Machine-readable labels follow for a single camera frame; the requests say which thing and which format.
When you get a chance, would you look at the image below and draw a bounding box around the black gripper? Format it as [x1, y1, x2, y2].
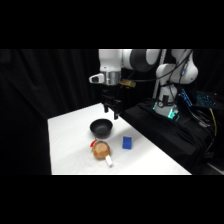
[100, 85, 122, 121]

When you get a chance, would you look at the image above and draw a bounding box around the black robot stand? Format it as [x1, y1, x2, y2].
[120, 98, 224, 176]

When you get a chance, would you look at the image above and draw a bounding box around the blue cube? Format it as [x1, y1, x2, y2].
[121, 135, 133, 150]

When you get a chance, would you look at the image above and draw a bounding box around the black curtain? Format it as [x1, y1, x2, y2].
[0, 49, 105, 176]

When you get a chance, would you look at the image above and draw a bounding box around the black bowl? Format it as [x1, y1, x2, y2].
[89, 118, 114, 140]

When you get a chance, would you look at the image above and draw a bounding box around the brown round brush white handle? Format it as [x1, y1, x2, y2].
[88, 139, 114, 168]

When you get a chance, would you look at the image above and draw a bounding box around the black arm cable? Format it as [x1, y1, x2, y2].
[127, 49, 194, 101]

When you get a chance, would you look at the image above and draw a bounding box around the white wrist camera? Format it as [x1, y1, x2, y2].
[88, 73, 106, 85]

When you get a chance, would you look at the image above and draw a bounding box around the yellow cable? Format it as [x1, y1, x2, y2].
[209, 107, 218, 138]

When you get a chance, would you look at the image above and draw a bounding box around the blue lit keyboard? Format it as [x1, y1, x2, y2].
[195, 91, 220, 109]

